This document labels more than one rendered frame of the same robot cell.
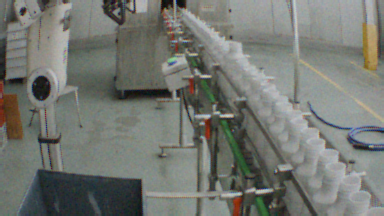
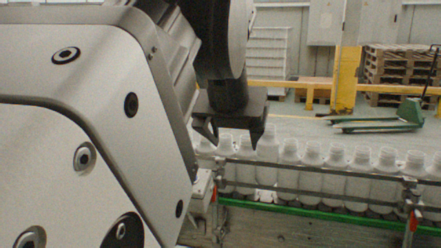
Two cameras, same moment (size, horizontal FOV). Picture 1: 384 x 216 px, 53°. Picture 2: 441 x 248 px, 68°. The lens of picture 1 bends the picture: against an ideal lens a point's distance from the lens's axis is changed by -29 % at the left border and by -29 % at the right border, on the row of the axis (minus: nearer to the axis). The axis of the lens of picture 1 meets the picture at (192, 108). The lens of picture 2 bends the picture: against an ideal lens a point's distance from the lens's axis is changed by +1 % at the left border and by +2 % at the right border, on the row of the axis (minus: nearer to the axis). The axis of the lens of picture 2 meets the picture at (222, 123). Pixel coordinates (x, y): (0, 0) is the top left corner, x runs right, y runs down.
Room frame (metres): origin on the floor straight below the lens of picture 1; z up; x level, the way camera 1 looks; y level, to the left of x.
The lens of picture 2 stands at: (1.32, 0.68, 1.46)
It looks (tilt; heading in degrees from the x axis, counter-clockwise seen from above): 18 degrees down; 290
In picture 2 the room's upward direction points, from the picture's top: straight up
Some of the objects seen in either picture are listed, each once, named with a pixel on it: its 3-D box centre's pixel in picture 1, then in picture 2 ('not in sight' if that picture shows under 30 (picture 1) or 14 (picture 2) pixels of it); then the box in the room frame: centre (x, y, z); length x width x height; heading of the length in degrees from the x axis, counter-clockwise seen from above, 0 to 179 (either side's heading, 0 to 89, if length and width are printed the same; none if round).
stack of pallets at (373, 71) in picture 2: not in sight; (397, 74); (0.29, -6.12, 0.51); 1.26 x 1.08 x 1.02; 94
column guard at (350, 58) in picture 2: not in sight; (344, 81); (1.22, -4.76, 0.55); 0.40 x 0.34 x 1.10; 5
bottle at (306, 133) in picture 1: (303, 177); not in sight; (0.73, -0.19, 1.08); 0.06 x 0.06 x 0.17
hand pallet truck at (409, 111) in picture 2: not in sight; (382, 87); (0.73, -4.25, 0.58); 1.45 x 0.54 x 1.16; 25
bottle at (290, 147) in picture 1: (293, 166); not in sight; (0.78, -0.18, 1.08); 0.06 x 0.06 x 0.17
